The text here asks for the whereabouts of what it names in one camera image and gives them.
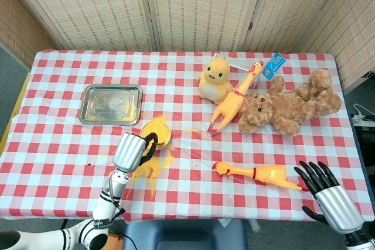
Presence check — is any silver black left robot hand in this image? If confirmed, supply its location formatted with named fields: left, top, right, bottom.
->
left=112, top=132, right=161, bottom=173

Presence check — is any blue cardboard tag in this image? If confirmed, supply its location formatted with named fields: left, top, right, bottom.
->
left=261, top=52, right=287, bottom=81

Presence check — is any white power strip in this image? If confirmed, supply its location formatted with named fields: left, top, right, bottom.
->
left=351, top=103, right=375, bottom=124

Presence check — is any yellow powder in bowl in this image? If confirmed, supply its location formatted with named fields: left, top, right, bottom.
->
left=140, top=121, right=171, bottom=149

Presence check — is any stainless steel tray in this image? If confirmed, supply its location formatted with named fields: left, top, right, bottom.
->
left=78, top=84, right=144, bottom=126

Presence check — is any off-white bowl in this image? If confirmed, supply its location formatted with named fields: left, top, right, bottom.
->
left=139, top=120, right=172, bottom=151

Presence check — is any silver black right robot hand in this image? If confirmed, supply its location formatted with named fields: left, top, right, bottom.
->
left=294, top=160, right=365, bottom=235

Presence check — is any spilled yellow powder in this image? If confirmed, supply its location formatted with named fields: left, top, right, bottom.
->
left=118, top=141, right=175, bottom=198

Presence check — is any woven folding screen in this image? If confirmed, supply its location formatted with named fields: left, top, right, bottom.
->
left=0, top=0, right=375, bottom=93

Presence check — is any yellow plush monster toy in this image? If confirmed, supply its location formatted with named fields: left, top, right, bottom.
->
left=195, top=57, right=234, bottom=101

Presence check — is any yellow rubber chicken toy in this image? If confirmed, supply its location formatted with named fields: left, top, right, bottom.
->
left=212, top=160, right=303, bottom=191

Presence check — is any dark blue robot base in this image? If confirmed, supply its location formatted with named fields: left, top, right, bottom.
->
left=122, top=218, right=248, bottom=250

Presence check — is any red white checkered tablecloth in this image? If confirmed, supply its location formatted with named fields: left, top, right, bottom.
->
left=0, top=49, right=375, bottom=223

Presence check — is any rubber chicken in plastic bag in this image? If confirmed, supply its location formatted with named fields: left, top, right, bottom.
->
left=207, top=59, right=265, bottom=137

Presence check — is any orange box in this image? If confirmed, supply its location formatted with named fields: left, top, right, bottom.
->
left=107, top=231, right=124, bottom=250

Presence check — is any brown teddy bear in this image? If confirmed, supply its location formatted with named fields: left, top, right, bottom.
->
left=237, top=68, right=343, bottom=138

